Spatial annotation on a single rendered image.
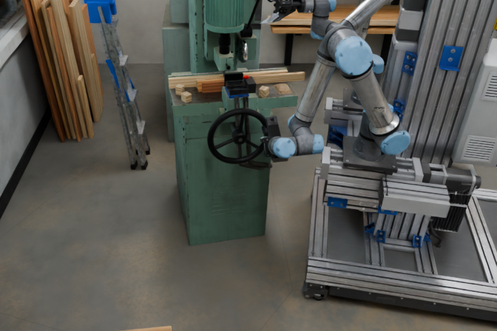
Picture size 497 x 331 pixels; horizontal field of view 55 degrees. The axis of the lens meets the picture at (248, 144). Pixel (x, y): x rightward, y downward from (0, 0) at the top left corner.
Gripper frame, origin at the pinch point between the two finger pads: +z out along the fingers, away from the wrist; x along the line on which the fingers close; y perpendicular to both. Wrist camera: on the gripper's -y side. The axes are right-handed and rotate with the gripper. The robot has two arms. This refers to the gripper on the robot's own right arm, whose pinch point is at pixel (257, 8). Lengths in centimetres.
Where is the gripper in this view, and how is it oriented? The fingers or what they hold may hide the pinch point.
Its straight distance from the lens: 217.3
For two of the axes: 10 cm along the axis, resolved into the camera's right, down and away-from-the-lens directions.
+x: 1.5, 9.6, -2.2
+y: 1.9, -2.5, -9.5
